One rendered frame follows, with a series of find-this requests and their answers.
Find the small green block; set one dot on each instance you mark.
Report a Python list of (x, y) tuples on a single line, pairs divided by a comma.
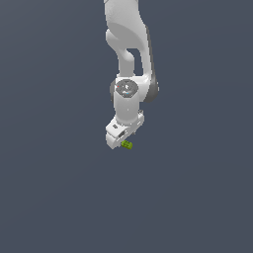
[(127, 144)]

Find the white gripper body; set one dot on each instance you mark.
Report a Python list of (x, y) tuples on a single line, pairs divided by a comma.
[(118, 132)]

